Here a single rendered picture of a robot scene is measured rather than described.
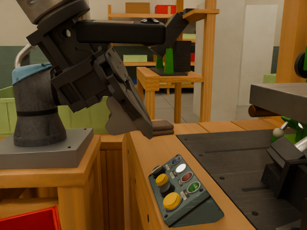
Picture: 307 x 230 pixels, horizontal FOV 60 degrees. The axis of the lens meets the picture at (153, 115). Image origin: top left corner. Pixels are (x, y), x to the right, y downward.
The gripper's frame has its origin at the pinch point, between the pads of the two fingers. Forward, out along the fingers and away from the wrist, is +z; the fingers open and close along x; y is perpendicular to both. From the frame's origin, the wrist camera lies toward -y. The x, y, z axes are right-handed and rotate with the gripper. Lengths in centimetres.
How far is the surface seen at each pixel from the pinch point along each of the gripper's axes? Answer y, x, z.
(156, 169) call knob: 4.7, -6.1, 10.7
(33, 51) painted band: 314, -675, -65
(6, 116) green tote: 67, -69, -7
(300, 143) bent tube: -21.0, -5.8, 18.4
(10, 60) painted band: 374, -666, -76
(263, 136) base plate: -21, -36, 34
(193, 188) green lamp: -1.4, 3.2, 10.7
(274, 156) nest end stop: -15.8, -5.2, 18.3
